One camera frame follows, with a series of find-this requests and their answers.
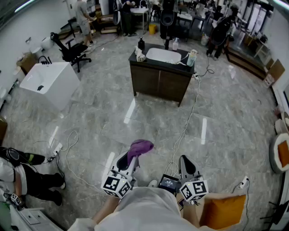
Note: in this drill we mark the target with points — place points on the white pump bottle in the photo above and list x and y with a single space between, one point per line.
175 45

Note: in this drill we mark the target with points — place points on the person's white shirt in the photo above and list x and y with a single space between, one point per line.
144 209

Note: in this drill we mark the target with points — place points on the clear water jug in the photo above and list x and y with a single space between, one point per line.
204 39

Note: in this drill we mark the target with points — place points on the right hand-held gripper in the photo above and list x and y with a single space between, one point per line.
194 189

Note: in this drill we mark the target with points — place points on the orange cushion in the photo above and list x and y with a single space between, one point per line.
225 209

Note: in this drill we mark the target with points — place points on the white power strip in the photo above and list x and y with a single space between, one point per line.
58 147
196 77
243 181

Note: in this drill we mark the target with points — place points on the person's right forearm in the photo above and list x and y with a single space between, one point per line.
190 214

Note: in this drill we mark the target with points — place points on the beige towel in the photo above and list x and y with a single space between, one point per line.
140 55

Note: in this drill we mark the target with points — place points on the person's left forearm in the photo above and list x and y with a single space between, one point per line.
107 209

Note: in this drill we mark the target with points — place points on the black screen device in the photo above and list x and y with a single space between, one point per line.
168 181

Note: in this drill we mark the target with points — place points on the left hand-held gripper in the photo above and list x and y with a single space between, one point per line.
116 187

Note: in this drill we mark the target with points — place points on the white sink basin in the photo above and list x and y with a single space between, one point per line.
162 55

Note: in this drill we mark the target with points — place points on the white boxy appliance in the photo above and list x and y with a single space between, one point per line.
31 217

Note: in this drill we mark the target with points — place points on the dark wooden sink cabinet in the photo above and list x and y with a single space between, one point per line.
162 66

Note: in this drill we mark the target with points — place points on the yellow bin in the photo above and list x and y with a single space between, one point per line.
152 29

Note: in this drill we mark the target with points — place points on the cardboard sheets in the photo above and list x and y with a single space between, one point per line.
275 72

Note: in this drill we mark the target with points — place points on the black office chair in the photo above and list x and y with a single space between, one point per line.
72 50

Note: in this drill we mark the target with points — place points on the person's right white shoe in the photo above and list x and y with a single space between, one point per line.
152 183

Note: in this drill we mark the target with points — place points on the black soap bottle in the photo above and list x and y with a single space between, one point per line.
141 44

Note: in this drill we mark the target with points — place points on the round white pet bed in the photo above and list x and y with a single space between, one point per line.
278 155

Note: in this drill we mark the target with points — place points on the black bathtub faucet set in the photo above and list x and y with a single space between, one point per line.
45 60

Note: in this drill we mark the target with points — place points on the black sink faucet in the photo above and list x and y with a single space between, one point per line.
167 44

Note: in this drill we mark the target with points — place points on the low wooden platform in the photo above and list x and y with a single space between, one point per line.
246 63

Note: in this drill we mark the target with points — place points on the purple cloth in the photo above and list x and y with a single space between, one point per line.
141 146

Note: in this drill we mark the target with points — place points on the large cardboard box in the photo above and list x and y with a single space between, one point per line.
27 63

